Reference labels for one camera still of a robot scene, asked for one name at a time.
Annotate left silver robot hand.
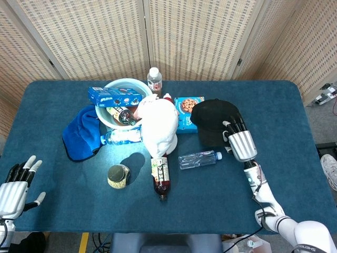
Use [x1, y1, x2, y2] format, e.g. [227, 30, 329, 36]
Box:
[0, 155, 46, 220]

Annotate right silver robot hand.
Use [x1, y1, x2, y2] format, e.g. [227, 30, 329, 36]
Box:
[222, 112, 258, 162]

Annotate black baseball cap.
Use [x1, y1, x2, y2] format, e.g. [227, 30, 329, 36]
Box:
[190, 99, 244, 148]

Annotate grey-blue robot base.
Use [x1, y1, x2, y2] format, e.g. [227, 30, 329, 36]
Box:
[110, 233, 223, 253]

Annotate clear white-capped water bottle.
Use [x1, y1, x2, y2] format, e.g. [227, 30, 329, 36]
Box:
[178, 150, 223, 170]

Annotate black bag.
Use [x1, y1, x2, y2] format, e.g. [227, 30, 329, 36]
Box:
[9, 231, 47, 253]

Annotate blue chocolate-chip cookie box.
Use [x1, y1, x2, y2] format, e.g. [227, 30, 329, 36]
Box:
[174, 96, 205, 134]

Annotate blue table cloth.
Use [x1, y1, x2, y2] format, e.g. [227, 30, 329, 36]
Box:
[0, 80, 321, 236]

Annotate black floor stand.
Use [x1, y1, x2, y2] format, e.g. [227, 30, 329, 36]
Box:
[315, 142, 337, 159]

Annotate white plush toy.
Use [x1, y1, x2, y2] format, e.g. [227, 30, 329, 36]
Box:
[136, 94, 179, 159]

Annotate brown tea bottle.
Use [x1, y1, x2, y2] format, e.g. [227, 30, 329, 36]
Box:
[151, 157, 171, 202]

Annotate white sneaker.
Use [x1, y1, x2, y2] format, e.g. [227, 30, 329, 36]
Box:
[320, 154, 337, 192]

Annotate blue towel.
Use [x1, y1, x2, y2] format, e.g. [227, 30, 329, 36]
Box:
[62, 104, 103, 162]

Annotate white power strip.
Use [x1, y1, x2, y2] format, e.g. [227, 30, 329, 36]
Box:
[314, 83, 337, 106]

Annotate white box with bottle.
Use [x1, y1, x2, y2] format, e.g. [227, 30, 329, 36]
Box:
[222, 233, 272, 253]

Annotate black-lidded glass jar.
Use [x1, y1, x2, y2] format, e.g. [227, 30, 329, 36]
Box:
[107, 164, 131, 189]

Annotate clear bottle with brown drink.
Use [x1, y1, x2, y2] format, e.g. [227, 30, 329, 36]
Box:
[146, 67, 163, 99]

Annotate blue-capped water bottle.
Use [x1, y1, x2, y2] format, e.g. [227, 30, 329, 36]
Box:
[101, 129, 143, 145]

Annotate white plastic basin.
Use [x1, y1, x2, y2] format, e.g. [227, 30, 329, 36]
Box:
[95, 78, 153, 130]

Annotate can inside bowl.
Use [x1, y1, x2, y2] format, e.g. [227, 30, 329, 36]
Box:
[106, 106, 138, 127]

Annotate blue Oreo cookie box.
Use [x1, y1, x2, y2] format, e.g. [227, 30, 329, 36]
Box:
[88, 86, 144, 108]

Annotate woven folding screen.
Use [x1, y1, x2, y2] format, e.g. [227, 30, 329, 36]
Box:
[0, 0, 337, 140]

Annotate floor cables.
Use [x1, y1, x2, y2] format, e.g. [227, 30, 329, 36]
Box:
[92, 233, 111, 253]

